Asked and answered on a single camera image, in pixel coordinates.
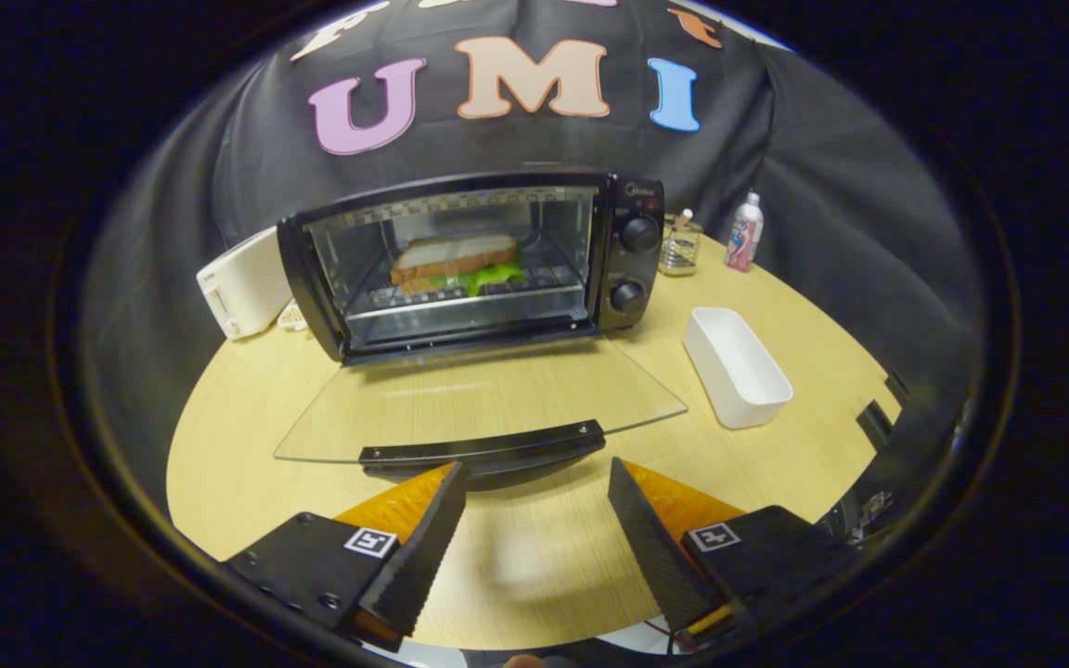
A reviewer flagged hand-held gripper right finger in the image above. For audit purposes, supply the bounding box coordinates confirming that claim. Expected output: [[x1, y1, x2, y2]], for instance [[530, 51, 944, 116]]
[[607, 456, 860, 650]]

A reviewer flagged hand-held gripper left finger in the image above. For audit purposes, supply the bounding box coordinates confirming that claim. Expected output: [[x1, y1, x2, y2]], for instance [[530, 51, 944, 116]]
[[224, 461, 469, 652]]

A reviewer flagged black toaster oven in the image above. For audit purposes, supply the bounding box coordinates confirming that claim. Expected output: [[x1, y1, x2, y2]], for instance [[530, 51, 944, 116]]
[[277, 170, 689, 483]]

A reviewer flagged bread and lettuce sandwich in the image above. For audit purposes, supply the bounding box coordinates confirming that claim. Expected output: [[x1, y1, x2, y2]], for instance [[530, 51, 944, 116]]
[[390, 233, 526, 298]]

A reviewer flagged white pop-up toaster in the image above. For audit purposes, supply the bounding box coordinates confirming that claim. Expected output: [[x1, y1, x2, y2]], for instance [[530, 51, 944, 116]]
[[196, 225, 294, 340]]

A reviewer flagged white rectangular tray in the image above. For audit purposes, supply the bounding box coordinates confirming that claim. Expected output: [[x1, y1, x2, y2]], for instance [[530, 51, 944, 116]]
[[682, 307, 793, 430]]

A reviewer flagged white and pink spray bottle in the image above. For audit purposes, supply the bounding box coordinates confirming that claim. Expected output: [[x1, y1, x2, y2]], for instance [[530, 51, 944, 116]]
[[725, 191, 765, 273]]

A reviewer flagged wire mesh basket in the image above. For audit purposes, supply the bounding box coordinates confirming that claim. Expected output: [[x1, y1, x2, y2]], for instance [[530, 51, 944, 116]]
[[658, 209, 704, 277]]

